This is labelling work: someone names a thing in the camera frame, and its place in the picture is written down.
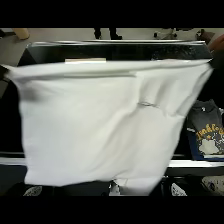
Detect grey printed T-shirt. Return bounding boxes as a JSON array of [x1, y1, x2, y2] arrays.
[[186, 98, 224, 156]]

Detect white T-shirt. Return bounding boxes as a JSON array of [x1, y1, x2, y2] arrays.
[[2, 58, 215, 197]]

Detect blue garment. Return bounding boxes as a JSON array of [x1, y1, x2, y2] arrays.
[[187, 127, 224, 162]]

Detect white office chair base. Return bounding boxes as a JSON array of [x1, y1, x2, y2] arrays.
[[153, 27, 180, 41]]

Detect person's legs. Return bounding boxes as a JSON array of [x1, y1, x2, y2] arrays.
[[92, 27, 123, 41]]

